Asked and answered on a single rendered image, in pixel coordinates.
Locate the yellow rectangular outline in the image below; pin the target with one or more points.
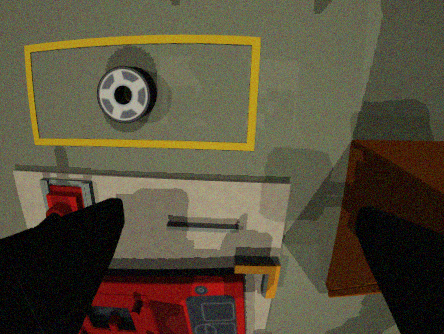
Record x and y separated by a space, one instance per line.
138 40

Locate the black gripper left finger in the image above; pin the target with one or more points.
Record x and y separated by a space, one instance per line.
50 274

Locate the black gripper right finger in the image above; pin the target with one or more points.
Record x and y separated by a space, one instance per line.
408 262

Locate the black toy wheel with grey hub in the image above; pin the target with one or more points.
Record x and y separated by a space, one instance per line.
110 94

